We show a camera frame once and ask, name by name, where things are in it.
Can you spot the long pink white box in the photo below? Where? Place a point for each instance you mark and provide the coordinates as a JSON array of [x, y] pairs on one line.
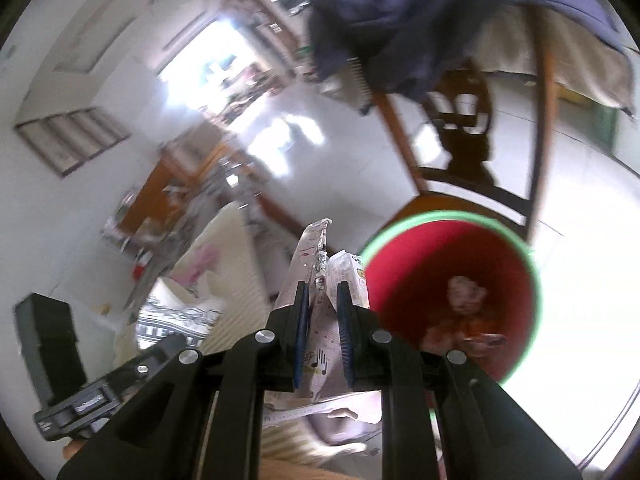
[[322, 388]]

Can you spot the printed paper cup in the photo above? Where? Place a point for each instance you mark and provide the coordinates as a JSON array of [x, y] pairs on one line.
[[172, 309]]

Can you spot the black speaker box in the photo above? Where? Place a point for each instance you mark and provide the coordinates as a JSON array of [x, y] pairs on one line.
[[49, 348]]

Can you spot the checkered beige tablecloth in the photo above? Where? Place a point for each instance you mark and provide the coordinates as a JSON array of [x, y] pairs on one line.
[[222, 262]]

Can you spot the wooden chair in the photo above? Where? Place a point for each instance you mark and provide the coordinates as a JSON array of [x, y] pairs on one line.
[[466, 184]]

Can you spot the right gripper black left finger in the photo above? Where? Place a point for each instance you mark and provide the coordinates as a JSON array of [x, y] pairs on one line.
[[201, 417]]

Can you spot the red trash bucket green rim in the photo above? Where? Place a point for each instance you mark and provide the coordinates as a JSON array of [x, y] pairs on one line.
[[452, 280]]

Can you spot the blue jacket on chair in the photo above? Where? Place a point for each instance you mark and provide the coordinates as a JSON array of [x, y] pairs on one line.
[[404, 46]]

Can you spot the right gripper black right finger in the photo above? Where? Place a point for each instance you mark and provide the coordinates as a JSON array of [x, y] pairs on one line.
[[443, 416]]

